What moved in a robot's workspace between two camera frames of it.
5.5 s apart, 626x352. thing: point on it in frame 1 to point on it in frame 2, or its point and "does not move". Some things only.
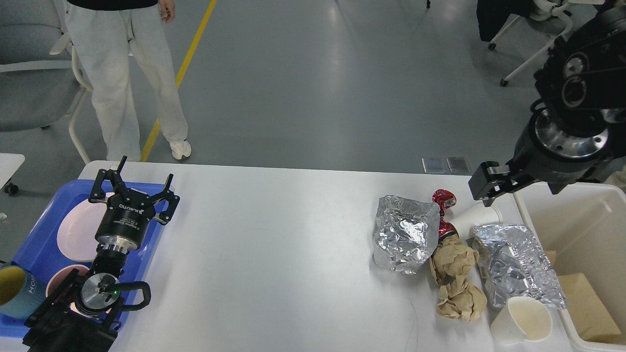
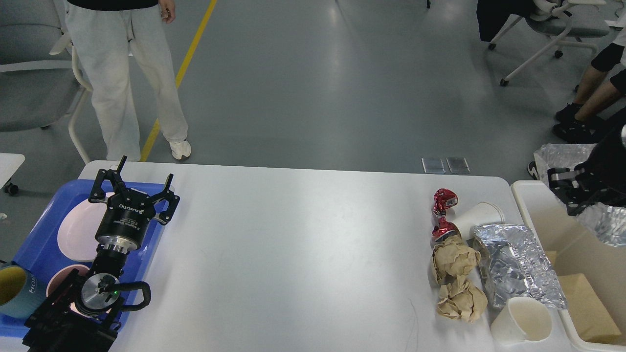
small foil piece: x=515 y=265 does not move
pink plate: x=77 y=230 does not move
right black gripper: x=560 y=147 to x=607 y=175
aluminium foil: x=406 y=233 to x=605 y=225
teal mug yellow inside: x=21 y=294 does not move
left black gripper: x=125 y=221 does not move
